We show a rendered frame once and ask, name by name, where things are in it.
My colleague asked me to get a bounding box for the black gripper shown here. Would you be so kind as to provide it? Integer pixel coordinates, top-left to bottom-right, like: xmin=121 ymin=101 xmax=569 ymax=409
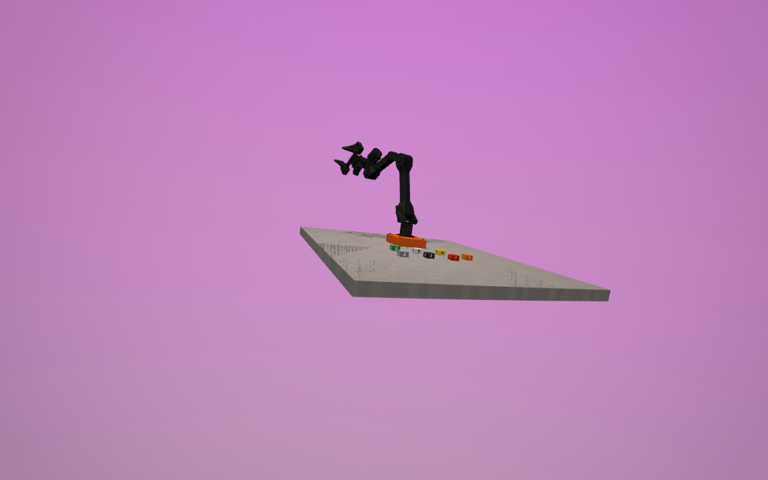
xmin=334 ymin=141 xmax=366 ymax=175

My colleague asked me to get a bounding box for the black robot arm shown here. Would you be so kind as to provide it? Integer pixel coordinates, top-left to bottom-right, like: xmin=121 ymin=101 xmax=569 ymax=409
xmin=351 ymin=148 xmax=418 ymax=237

